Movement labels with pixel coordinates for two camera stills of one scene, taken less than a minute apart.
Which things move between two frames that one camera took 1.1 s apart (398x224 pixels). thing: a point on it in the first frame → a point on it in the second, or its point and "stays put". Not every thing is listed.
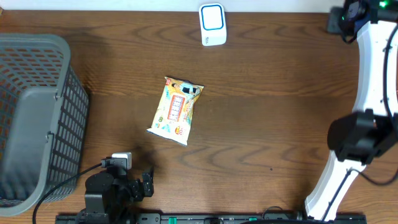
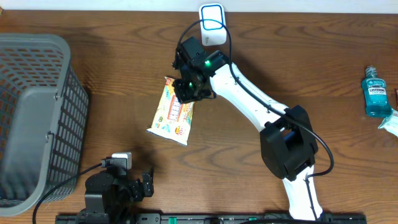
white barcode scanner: (212, 23) stays put
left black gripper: (137, 192) stays put
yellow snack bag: (173, 117) stays put
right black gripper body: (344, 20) → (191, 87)
